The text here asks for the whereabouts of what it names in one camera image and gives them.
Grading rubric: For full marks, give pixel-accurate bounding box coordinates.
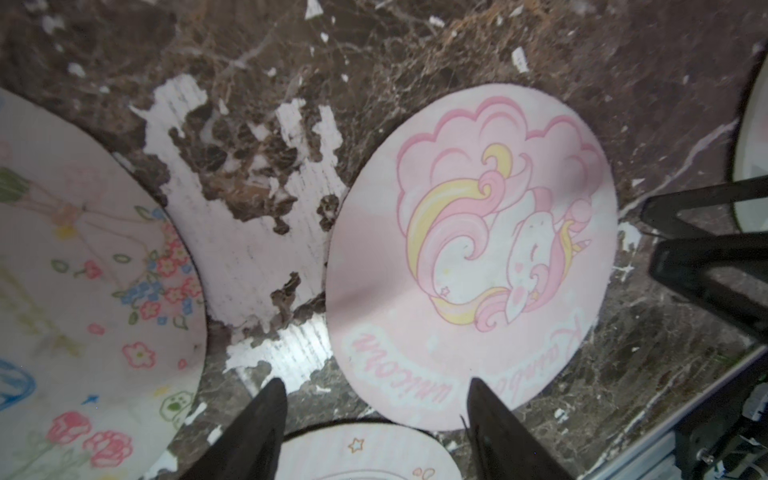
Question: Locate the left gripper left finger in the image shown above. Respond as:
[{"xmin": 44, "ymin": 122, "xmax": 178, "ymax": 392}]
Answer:
[{"xmin": 181, "ymin": 378, "xmax": 287, "ymax": 480}]

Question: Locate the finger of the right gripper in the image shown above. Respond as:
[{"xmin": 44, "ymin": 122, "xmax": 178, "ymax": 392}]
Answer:
[
  {"xmin": 649, "ymin": 232, "xmax": 767, "ymax": 345},
  {"xmin": 640, "ymin": 176, "xmax": 767, "ymax": 239}
]

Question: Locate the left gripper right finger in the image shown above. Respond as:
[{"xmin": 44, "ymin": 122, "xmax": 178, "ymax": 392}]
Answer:
[{"xmin": 466, "ymin": 377, "xmax": 571, "ymax": 480}]

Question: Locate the pink unicorn cloud coaster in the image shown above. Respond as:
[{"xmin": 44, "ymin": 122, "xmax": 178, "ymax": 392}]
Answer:
[{"xmin": 326, "ymin": 84, "xmax": 618, "ymax": 431}]

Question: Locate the grey-green bunny coaster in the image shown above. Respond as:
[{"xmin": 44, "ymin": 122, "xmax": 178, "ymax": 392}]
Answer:
[{"xmin": 732, "ymin": 60, "xmax": 767, "ymax": 232}]

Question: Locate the pink striped unicorn coaster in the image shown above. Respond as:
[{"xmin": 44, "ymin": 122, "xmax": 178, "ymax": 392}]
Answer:
[{"xmin": 275, "ymin": 422, "xmax": 462, "ymax": 480}]

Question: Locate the butterfly doodle coaster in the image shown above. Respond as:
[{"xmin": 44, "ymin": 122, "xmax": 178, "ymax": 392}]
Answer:
[{"xmin": 1, "ymin": 91, "xmax": 207, "ymax": 479}]

